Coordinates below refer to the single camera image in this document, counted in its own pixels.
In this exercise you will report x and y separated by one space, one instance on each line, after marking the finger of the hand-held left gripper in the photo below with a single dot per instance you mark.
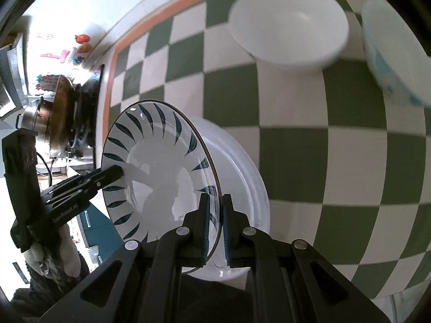
111 174

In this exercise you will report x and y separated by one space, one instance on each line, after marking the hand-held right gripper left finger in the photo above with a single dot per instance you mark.
203 232

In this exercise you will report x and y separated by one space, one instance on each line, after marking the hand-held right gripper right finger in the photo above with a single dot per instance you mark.
229 235

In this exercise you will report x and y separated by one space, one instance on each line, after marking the plain white plate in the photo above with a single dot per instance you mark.
242 191

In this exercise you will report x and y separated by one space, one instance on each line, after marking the striped rim plate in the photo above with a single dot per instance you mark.
158 161

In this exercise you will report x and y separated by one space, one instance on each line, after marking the plain white bowl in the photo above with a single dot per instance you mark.
289 27

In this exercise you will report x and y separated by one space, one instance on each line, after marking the blue flower print bowl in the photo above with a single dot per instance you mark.
394 40

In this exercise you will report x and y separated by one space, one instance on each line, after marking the person's left forearm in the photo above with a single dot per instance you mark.
20 299

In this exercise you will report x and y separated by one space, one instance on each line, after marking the person's left hand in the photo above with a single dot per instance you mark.
69 252

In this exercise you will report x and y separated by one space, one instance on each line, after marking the blue base cabinet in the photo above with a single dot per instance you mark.
99 228

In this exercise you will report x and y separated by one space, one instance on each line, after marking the black gas stove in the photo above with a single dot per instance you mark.
86 114

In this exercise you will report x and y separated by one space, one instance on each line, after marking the stainless steel pot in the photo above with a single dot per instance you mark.
35 114

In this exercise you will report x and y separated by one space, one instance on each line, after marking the dark wok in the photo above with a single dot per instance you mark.
62 107

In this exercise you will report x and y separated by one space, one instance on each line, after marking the green white checkered tablecloth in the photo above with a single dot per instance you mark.
303 141

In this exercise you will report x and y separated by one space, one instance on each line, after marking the group of colourful wall stickers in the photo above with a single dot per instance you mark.
64 57

